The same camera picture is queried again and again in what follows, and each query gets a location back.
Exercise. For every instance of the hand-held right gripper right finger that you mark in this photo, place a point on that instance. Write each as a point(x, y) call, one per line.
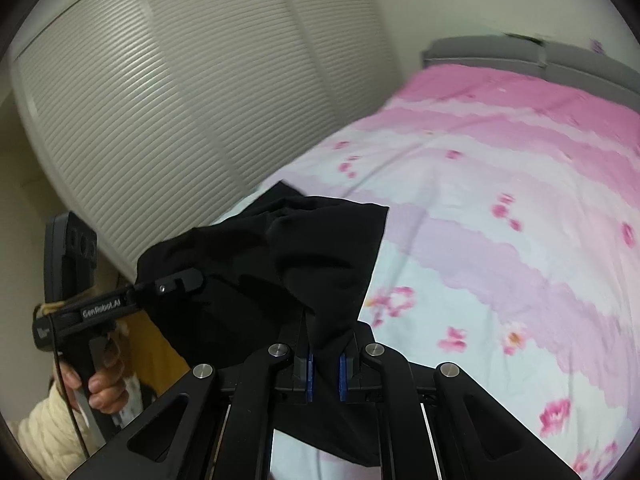
point(343, 375)

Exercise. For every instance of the dark flat item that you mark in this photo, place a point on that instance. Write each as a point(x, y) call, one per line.
point(522, 37)

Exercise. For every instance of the person's left forearm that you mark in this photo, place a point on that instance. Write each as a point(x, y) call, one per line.
point(50, 440)

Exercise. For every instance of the white louvered wardrobe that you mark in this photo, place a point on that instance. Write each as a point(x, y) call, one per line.
point(175, 110)

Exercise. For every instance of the person's left hand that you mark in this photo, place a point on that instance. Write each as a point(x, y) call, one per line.
point(107, 395)

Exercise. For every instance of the grey padded headboard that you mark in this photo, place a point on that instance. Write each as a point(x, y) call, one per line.
point(485, 55)

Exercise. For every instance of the black pants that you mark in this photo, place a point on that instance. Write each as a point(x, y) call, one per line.
point(280, 270)

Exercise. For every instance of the purple toy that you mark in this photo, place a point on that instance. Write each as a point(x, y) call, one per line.
point(597, 46)

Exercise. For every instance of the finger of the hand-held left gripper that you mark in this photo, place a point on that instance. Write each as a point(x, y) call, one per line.
point(167, 285)

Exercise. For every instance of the bed with pink floral duvet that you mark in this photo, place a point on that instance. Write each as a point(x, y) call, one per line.
point(500, 210)

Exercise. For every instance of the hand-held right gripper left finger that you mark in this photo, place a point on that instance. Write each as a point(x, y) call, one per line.
point(310, 375)

